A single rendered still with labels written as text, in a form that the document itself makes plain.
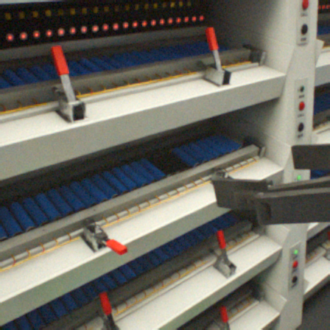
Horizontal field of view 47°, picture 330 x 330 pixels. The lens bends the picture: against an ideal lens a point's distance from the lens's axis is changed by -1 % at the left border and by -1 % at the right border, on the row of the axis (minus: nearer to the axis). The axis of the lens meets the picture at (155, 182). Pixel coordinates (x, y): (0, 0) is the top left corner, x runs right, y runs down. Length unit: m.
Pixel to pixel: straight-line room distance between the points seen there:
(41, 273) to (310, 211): 0.36
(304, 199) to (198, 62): 0.42
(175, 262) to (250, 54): 0.43
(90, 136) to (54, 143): 0.05
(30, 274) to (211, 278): 0.38
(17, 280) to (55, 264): 0.05
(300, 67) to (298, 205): 0.52
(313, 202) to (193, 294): 0.47
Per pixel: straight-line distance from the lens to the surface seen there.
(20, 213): 0.60
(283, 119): 0.79
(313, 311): 1.17
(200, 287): 0.76
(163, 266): 0.75
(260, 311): 0.99
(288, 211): 0.32
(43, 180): 0.65
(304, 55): 0.81
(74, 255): 0.55
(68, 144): 0.49
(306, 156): 0.48
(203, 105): 0.61
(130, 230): 0.59
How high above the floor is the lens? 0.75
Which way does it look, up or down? 22 degrees down
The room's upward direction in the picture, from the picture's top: 6 degrees counter-clockwise
